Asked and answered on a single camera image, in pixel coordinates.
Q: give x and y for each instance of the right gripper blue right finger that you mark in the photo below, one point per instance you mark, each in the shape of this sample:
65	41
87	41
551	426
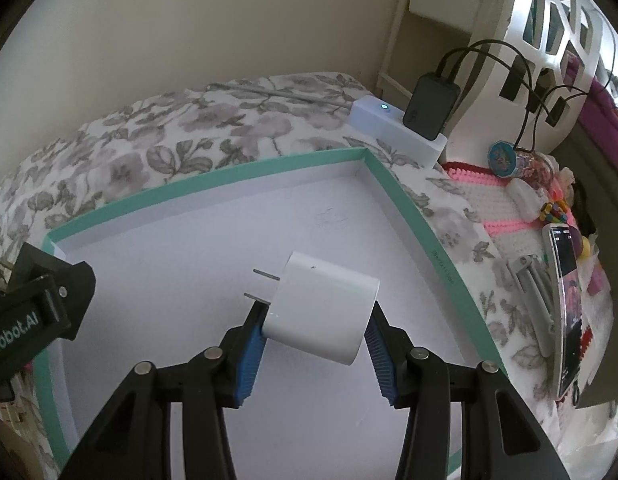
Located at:
375	337

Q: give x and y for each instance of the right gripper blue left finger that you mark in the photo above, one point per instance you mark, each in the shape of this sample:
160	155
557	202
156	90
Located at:
248	352

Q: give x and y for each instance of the white usb charger cube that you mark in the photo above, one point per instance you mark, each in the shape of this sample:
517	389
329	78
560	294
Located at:
319	308

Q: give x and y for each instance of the teal shallow cardboard tray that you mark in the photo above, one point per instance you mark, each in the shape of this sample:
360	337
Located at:
177	266

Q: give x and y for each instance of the grey metal phone stand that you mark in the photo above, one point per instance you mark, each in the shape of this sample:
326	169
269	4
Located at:
534	285

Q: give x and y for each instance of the pink white crochet mat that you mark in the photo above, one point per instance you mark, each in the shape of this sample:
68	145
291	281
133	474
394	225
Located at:
586	438

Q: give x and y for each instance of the smartphone on stand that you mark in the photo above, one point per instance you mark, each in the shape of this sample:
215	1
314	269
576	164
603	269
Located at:
567	304

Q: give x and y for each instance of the floral grey white blanket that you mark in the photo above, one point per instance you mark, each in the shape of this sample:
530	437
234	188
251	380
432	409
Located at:
197	132

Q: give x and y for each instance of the round blue sticker jar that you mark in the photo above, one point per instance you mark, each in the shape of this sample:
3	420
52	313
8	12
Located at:
502	159

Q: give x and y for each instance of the white power strip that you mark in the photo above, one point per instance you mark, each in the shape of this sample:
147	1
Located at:
383	122

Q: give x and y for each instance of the black power adapter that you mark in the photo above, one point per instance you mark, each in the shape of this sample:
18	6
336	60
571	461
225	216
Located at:
430	106

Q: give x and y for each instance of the white side shelf unit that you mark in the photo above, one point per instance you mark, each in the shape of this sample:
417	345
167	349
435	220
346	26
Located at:
421	31

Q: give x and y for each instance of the white cut-out shelf panel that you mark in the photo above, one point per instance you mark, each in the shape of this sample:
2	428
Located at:
527	82

